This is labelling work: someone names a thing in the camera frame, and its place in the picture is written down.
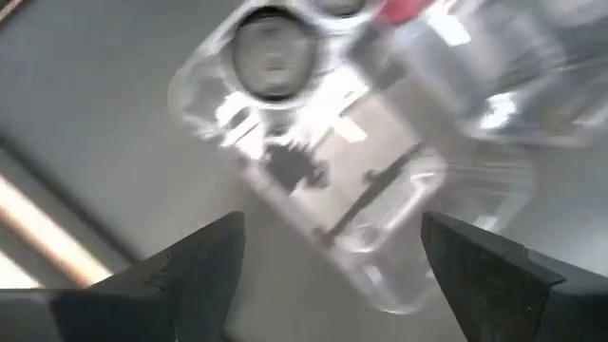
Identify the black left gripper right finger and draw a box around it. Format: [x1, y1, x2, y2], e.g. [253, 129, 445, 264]
[420, 211, 608, 342]

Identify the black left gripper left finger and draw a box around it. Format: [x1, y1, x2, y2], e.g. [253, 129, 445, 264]
[0, 211, 247, 342]

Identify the clear plastic storage bin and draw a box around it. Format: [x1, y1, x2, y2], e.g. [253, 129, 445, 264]
[166, 0, 450, 315]
[351, 0, 608, 148]

